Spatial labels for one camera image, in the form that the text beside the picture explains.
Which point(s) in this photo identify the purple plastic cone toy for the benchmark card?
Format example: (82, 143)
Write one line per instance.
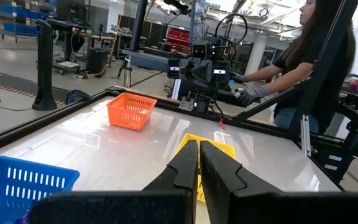
(23, 217)

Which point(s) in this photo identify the black aluminium table frame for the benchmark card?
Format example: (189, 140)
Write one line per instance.
(42, 119)

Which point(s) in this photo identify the grey side desk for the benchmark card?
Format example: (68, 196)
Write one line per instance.
(148, 60)

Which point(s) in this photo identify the person's hand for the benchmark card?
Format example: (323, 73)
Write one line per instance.
(249, 95)
(238, 77)

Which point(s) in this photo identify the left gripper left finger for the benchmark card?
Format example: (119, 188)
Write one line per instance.
(182, 174)

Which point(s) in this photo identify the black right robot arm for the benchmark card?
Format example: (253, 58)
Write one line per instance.
(197, 90)

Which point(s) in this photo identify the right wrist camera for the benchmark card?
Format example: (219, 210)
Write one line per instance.
(200, 49)

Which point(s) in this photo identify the black floor box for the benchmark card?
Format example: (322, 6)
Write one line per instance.
(97, 62)

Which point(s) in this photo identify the silver aluminium profile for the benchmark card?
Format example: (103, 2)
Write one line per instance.
(305, 133)

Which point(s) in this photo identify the white round column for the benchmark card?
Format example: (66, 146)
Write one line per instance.
(256, 53)

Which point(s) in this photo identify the blue plastic basket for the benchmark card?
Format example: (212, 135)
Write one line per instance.
(26, 186)

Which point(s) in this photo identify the blue storage bin shelf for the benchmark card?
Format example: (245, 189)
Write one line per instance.
(20, 18)

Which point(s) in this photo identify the person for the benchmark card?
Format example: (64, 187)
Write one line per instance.
(309, 53)

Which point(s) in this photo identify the background workbench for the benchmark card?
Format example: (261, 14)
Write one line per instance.
(73, 31)

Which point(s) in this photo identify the red storage bins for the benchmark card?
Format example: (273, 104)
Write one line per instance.
(179, 37)

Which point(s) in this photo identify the orange plastic basket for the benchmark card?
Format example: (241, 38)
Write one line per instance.
(129, 118)

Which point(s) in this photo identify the black monitor pole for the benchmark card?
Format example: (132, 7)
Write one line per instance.
(138, 25)

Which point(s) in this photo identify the red striped mat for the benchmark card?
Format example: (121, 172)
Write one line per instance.
(11, 88)

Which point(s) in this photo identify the yellow plastic basket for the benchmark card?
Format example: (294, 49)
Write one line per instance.
(224, 149)

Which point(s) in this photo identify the black tripod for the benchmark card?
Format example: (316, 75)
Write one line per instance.
(126, 71)

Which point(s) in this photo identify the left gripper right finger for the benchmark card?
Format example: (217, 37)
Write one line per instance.
(219, 177)

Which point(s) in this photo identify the dark blue bag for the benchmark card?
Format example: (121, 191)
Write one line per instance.
(76, 96)

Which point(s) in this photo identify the grey metal bracket plate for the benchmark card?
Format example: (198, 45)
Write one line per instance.
(186, 103)

